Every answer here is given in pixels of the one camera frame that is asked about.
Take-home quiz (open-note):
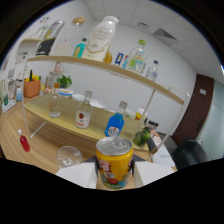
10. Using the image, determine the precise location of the potted green plant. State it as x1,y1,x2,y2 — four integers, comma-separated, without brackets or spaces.
56,74,73,89

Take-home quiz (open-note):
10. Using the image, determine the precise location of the blue liquid bottle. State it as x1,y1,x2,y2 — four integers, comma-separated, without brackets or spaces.
104,100,129,138

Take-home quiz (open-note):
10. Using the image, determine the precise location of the clear bottle green cap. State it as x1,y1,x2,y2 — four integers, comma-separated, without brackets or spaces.
127,39,148,75

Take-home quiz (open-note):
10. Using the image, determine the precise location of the white book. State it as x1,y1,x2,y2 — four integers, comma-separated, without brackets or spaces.
151,146,176,168

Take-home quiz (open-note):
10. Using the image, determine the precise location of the blue print bowl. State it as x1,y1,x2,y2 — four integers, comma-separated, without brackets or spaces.
57,88,75,99

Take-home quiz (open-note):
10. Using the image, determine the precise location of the clear bottle red label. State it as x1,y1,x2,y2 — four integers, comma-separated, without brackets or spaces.
74,90,94,130

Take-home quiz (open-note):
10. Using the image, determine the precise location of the small teal bottle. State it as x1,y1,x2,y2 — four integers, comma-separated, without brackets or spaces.
72,37,88,58

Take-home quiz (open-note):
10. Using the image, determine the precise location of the large white bottle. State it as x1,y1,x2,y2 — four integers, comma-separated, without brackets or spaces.
81,15,120,63

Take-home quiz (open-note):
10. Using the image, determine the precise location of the black handled knife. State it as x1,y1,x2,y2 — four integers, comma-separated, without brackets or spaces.
146,136,159,154

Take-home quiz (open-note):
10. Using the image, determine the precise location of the clear bottle blue cap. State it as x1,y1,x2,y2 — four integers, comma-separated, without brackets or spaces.
145,59,160,83

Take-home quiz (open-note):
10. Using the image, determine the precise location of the yellow drink can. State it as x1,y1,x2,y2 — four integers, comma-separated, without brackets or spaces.
95,136,135,190

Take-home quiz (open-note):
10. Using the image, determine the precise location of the small red liquid bottle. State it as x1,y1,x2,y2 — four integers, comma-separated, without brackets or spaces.
17,129,32,153

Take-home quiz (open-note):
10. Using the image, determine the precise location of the green lime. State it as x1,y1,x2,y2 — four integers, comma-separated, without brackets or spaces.
132,131,144,147
140,125,153,141

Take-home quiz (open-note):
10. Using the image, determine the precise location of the clear glass with ice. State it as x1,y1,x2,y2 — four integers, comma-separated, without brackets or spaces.
55,145,84,169

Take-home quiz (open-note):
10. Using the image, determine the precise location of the white green mug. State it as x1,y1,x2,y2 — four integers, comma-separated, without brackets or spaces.
124,108,137,120

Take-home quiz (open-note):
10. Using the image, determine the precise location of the white bottle red cap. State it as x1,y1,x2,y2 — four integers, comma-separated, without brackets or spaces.
134,106,148,122

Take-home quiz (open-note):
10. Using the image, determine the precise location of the two-tier wooden shelf rack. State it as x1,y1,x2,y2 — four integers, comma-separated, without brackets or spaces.
20,41,190,158

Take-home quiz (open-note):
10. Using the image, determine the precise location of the black chair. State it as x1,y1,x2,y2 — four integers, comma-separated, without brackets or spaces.
171,138,211,171

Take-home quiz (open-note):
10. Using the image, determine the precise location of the red white wall poster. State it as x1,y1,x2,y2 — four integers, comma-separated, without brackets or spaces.
123,54,130,69

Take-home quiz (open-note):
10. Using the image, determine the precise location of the pale blue squat bottle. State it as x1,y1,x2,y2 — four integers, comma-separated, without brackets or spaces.
15,86,24,102

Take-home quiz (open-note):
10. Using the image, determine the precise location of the wooden wall shelf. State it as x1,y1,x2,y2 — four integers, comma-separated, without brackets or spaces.
14,37,43,54

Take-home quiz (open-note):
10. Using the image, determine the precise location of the blue wall poster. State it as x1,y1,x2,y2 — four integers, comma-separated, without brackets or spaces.
114,52,125,67

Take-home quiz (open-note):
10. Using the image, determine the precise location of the orange pot with utensils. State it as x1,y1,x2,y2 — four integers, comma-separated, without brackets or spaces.
23,69,42,99

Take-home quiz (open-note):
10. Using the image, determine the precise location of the glass bottle cork lid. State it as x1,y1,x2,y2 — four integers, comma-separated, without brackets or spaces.
53,16,86,57

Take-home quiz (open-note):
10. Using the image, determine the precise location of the brown door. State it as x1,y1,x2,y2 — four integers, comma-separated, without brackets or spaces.
171,73,215,146

